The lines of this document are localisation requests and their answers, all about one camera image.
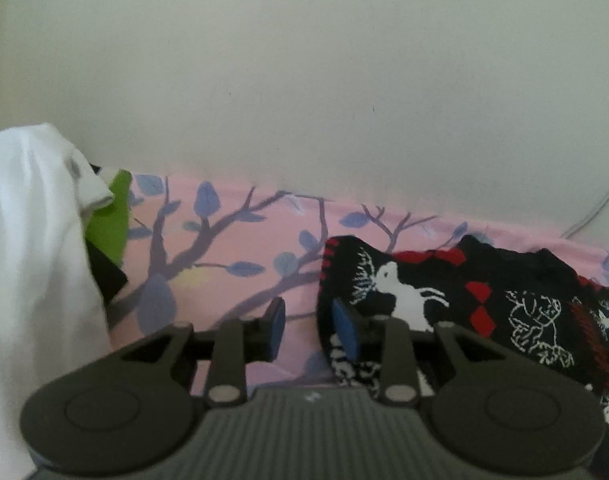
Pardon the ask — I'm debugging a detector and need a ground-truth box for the white cloth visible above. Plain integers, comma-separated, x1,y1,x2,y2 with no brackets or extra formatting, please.
0,122,115,480

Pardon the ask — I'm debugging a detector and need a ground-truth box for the black deer pattern sweater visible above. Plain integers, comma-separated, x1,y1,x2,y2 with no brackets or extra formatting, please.
317,234,609,461

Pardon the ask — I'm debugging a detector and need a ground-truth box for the green and black garment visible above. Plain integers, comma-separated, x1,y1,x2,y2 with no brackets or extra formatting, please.
86,161,130,304

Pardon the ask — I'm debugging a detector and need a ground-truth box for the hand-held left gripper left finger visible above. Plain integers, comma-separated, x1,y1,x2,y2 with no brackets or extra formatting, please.
119,296,286,407

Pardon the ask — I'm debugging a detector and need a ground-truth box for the grey wall cable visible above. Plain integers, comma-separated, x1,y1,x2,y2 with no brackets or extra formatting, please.
559,175,609,240

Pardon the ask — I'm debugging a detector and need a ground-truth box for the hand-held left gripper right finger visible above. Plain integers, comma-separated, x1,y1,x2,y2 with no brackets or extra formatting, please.
331,297,508,407

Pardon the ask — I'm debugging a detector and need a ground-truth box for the green cloth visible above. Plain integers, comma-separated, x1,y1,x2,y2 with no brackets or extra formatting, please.
84,170,134,267

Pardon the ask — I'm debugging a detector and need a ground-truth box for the pink floral bed sheet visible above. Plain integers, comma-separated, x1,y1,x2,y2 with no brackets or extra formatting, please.
82,172,609,402

